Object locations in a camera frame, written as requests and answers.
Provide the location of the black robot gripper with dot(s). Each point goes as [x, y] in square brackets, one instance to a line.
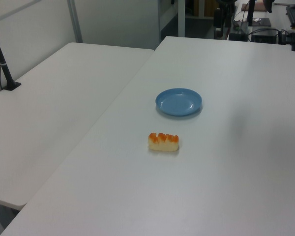
[226, 2]

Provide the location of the toasted bread piece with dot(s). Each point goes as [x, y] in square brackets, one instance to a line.
[163, 142]

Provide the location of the blue round plate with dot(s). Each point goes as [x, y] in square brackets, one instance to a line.
[178, 102]

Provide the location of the small black device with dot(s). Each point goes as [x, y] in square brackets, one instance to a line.
[237, 36]

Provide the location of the black monitor stand pole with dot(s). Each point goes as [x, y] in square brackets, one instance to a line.
[250, 12]

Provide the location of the crumpled silver foil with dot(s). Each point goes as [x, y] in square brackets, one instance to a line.
[256, 19]

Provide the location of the brown cardboard board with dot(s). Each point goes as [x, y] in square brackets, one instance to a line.
[256, 5]

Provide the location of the black electronics box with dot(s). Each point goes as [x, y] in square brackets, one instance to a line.
[264, 36]

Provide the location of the black rounded object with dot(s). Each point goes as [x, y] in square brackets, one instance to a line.
[268, 5]

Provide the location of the black flat base plate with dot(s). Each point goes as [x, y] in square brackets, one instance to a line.
[263, 22]

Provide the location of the grey metal frame post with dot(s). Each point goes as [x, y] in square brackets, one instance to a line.
[181, 17]

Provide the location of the black camera stand pole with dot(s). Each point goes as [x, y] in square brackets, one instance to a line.
[1, 61]

